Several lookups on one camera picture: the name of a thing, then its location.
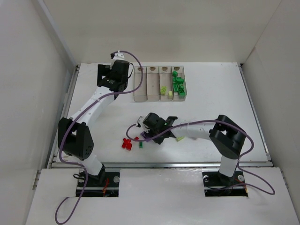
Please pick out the lime square lego brick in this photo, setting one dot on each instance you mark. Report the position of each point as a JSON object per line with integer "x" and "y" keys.
{"x": 180, "y": 138}

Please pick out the aluminium front rail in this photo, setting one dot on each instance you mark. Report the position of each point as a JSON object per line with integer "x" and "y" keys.
{"x": 181, "y": 164}

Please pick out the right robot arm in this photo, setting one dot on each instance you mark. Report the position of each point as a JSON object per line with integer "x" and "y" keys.
{"x": 226, "y": 136}

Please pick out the red cross lego piece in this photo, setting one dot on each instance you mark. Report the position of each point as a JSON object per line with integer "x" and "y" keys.
{"x": 127, "y": 144}

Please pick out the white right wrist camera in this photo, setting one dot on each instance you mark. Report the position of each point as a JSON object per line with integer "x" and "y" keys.
{"x": 139, "y": 122}

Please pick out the long green lego brick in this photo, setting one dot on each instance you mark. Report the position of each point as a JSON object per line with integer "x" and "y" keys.
{"x": 178, "y": 87}

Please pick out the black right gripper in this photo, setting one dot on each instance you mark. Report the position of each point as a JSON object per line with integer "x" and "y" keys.
{"x": 158, "y": 135}

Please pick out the lime green lego brick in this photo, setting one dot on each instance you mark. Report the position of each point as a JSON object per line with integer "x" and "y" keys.
{"x": 163, "y": 90}

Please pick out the green arch lego brick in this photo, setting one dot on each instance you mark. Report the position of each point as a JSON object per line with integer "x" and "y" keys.
{"x": 175, "y": 74}

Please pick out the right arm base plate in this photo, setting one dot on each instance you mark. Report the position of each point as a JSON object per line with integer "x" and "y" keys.
{"x": 218, "y": 185}

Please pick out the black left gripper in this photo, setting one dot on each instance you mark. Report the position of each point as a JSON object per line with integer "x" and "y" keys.
{"x": 101, "y": 75}

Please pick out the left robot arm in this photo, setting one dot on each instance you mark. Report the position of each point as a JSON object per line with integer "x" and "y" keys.
{"x": 111, "y": 80}

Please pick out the clear bin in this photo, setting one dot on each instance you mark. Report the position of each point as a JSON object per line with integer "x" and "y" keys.
{"x": 153, "y": 84}
{"x": 140, "y": 77}
{"x": 180, "y": 70}
{"x": 165, "y": 79}

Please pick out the purple slope lego brick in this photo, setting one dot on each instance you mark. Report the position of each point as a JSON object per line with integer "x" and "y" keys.
{"x": 148, "y": 136}

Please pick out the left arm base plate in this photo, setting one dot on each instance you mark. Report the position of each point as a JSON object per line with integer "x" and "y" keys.
{"x": 108, "y": 188}

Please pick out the small green lego brick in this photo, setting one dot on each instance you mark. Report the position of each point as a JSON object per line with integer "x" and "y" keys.
{"x": 178, "y": 80}

